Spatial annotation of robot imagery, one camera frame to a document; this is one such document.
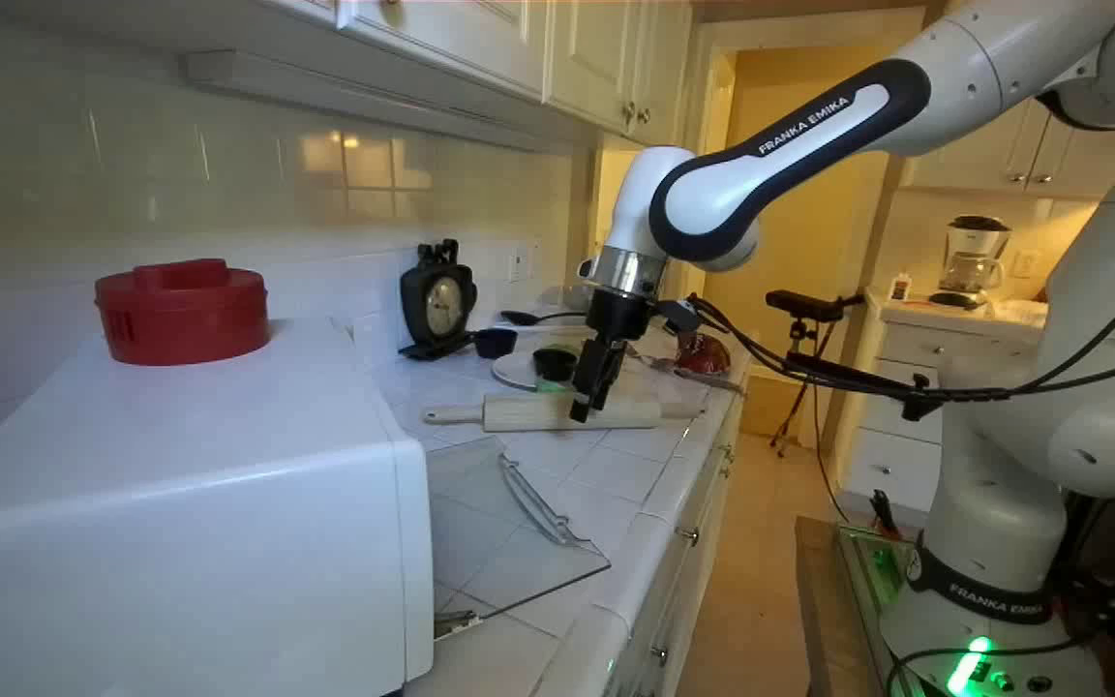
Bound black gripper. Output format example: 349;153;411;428
565;290;655;427

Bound robot base platform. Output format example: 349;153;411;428
796;513;1115;697

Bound white toaster oven body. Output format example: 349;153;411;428
0;322;439;697

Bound white round plate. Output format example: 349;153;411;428
494;340;589;393

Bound black pan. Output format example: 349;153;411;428
500;305;589;329

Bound red chip bag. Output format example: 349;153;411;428
678;335;749;381

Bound black teapot shaped clock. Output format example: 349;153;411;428
396;234;481;362

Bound white lower counter cabinets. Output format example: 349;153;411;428
602;400;749;697

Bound white drawer cabinet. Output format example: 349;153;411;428
841;298;1054;517

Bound cream upper kitchen cabinets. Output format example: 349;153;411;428
183;0;697;149

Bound blender with glass jar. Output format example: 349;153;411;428
930;212;1014;313

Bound red round plastic container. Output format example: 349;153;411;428
94;255;275;367

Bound black measuring cup with handle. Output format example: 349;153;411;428
532;343;580;381

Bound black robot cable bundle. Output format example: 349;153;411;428
678;242;1115;423

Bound cream background wall cabinets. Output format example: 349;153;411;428
901;96;1115;205

